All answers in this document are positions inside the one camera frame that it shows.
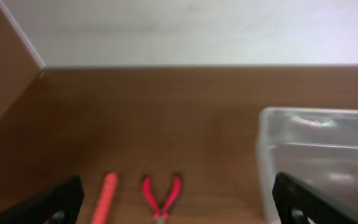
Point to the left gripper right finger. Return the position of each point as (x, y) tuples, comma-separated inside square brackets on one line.
[(297, 202)]

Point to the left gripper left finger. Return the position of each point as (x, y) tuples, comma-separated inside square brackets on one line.
[(58, 204)]

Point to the clear plastic container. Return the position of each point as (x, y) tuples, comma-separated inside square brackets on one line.
[(317, 146)]

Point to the orange perforated bar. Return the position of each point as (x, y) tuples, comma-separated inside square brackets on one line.
[(106, 196)]

